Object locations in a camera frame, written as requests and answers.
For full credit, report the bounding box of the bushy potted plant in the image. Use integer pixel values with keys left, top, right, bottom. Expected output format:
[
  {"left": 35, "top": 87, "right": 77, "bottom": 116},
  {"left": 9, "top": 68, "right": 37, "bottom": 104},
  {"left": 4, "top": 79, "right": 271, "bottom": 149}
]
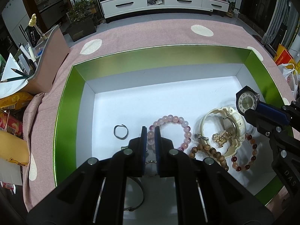
[{"left": 66, "top": 0, "right": 99, "bottom": 43}]

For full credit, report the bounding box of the dark metal ring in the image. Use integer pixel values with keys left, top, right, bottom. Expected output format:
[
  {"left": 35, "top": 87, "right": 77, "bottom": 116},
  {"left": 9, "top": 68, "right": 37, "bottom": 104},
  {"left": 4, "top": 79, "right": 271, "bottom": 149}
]
[{"left": 114, "top": 125, "right": 128, "bottom": 140}]

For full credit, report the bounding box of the white plastic bag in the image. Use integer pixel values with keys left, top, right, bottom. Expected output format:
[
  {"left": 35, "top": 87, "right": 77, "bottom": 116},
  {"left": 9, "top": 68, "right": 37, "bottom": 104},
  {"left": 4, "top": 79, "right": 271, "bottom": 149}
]
[{"left": 278, "top": 63, "right": 300, "bottom": 99}]

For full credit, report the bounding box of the silver watch with dark strap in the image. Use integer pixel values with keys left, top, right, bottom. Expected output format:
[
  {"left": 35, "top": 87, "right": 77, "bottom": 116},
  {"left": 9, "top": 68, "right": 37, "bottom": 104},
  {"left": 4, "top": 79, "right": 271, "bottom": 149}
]
[{"left": 122, "top": 160, "right": 158, "bottom": 212}]

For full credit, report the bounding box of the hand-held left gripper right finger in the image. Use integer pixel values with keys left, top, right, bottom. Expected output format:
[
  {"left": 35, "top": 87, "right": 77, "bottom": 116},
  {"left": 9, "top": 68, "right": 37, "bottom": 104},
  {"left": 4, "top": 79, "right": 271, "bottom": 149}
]
[{"left": 154, "top": 126, "right": 275, "bottom": 225}]

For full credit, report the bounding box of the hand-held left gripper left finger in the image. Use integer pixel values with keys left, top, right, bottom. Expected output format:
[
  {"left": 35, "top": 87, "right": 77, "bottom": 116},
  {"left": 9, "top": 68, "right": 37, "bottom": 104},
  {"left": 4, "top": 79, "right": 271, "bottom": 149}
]
[{"left": 26, "top": 126, "right": 150, "bottom": 225}]

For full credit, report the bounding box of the green cardboard box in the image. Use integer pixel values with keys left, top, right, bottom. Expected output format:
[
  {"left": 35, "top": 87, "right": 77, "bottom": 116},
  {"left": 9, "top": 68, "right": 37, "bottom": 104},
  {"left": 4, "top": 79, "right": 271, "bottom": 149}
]
[{"left": 53, "top": 44, "right": 293, "bottom": 207}]

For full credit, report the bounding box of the small potted plant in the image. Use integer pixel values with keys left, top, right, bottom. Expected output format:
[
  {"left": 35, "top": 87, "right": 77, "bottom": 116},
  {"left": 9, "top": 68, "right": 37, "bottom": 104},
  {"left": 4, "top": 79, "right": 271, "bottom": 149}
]
[{"left": 227, "top": 1, "right": 241, "bottom": 19}]

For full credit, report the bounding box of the pink bead bracelet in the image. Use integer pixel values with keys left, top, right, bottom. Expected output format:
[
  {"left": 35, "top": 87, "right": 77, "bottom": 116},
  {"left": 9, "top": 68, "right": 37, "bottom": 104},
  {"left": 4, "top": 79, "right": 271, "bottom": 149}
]
[{"left": 148, "top": 114, "right": 192, "bottom": 152}]

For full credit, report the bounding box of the dark pencil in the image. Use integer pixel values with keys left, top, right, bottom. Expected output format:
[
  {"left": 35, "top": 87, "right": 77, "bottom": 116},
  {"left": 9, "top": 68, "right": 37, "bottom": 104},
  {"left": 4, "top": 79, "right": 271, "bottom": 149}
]
[
  {"left": 10, "top": 68, "right": 33, "bottom": 77},
  {"left": 0, "top": 76, "right": 29, "bottom": 83}
]

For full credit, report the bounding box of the gold pendant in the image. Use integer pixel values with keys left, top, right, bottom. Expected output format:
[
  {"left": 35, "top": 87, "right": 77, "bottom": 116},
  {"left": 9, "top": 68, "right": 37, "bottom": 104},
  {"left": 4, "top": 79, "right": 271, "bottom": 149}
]
[{"left": 212, "top": 131, "right": 231, "bottom": 149}]

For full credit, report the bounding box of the yellow snack packet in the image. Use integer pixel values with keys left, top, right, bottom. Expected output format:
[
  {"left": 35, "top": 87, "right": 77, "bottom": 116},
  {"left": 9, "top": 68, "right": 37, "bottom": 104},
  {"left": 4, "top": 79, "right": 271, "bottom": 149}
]
[{"left": 0, "top": 91, "right": 34, "bottom": 110}]

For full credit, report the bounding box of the wooden bead bracelet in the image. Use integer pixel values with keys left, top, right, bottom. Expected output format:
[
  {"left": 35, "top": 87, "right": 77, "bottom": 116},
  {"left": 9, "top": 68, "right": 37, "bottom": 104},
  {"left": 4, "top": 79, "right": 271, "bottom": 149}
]
[{"left": 190, "top": 144, "right": 230, "bottom": 172}]

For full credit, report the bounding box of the yellow paper bag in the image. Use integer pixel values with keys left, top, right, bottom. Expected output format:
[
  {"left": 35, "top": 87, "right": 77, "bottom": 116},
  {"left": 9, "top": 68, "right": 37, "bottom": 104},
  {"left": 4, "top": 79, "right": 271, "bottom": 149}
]
[{"left": 274, "top": 43, "right": 294, "bottom": 66}]

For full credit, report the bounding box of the red bead bracelet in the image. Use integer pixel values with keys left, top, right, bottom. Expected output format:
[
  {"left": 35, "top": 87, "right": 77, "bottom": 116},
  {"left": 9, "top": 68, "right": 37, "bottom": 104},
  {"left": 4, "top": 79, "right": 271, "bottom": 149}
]
[{"left": 231, "top": 133, "right": 258, "bottom": 172}]

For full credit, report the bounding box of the cream wrist watch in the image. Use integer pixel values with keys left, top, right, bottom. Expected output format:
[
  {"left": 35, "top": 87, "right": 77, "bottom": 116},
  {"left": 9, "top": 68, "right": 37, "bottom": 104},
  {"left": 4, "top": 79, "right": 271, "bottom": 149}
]
[{"left": 199, "top": 106, "right": 246, "bottom": 158}]

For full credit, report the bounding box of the pen with yellow top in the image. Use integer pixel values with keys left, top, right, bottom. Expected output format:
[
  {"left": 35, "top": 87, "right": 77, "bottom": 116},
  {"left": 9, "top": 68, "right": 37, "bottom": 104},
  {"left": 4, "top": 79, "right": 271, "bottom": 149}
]
[{"left": 28, "top": 14, "right": 47, "bottom": 39}]

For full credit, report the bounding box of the red snack box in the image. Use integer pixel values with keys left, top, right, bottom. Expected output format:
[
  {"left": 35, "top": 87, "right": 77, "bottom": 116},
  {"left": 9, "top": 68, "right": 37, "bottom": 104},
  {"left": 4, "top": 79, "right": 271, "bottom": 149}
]
[{"left": 0, "top": 111, "right": 24, "bottom": 136}]

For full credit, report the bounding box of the yellow bear print pouch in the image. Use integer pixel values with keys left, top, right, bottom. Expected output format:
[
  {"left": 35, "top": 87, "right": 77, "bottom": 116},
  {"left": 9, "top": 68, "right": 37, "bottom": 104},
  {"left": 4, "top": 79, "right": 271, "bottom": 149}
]
[{"left": 0, "top": 131, "right": 30, "bottom": 167}]

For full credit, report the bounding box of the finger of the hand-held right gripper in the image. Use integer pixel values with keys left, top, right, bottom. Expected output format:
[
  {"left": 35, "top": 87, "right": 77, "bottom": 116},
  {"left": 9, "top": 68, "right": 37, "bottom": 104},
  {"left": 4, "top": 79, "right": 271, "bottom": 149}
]
[
  {"left": 258, "top": 101, "right": 300, "bottom": 132},
  {"left": 245, "top": 109, "right": 300, "bottom": 202}
]

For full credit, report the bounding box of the black wrist watch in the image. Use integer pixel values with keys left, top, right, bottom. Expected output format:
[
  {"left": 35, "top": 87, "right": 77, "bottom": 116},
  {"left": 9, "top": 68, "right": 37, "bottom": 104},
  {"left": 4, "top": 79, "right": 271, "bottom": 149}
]
[{"left": 235, "top": 86, "right": 260, "bottom": 115}]

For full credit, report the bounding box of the white television cabinet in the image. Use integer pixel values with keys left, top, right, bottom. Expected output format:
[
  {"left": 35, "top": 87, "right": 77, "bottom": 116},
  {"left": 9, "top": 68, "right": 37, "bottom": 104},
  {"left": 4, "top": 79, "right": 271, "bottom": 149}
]
[{"left": 100, "top": 0, "right": 230, "bottom": 24}]

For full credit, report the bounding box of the pink desk organiser box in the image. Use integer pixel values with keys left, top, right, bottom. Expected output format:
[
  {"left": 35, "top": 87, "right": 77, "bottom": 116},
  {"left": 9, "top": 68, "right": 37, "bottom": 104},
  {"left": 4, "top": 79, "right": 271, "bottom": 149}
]
[{"left": 28, "top": 25, "right": 71, "bottom": 93}]

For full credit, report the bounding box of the white paper sheet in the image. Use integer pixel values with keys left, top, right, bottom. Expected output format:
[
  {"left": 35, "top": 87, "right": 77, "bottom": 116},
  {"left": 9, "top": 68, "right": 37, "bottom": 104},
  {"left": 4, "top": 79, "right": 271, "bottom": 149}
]
[{"left": 0, "top": 53, "right": 29, "bottom": 98}]

